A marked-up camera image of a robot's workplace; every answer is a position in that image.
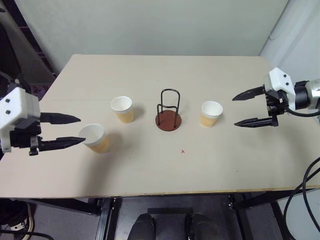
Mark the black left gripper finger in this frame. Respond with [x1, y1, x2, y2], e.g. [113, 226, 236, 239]
[39, 112, 82, 126]
[39, 136, 87, 153]

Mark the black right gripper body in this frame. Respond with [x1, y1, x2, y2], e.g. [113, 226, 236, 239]
[264, 89, 289, 128]

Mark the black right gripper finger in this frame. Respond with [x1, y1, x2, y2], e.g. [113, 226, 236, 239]
[231, 85, 266, 102]
[233, 116, 274, 128]

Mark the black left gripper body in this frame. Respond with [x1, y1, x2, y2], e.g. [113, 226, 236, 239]
[10, 116, 44, 157]

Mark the tan paper cup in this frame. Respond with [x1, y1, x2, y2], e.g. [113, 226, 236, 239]
[110, 95, 135, 124]
[78, 123, 111, 154]
[199, 100, 224, 129]

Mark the dark rounded foot shape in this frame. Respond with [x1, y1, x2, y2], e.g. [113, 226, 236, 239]
[128, 212, 157, 240]

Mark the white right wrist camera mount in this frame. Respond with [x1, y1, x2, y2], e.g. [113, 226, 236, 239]
[263, 67, 297, 103]

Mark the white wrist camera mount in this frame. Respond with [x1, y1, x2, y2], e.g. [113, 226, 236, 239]
[0, 86, 41, 155]
[263, 67, 297, 103]

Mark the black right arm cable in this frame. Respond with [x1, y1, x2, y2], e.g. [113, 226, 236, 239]
[284, 105, 320, 118]

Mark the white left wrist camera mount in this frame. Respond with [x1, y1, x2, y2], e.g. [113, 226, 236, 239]
[0, 86, 41, 155]

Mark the black metal table frame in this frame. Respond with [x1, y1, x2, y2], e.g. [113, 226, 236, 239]
[0, 186, 320, 240]

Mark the black loose cable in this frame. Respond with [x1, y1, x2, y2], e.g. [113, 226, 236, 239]
[282, 184, 320, 240]
[301, 156, 320, 240]

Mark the beige cable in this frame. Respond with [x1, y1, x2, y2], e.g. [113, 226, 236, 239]
[24, 201, 35, 235]

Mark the brown cup holder wire stand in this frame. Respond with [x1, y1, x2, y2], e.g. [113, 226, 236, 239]
[154, 88, 183, 132]

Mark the black floor cable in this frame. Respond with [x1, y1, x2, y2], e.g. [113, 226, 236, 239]
[0, 229, 54, 240]

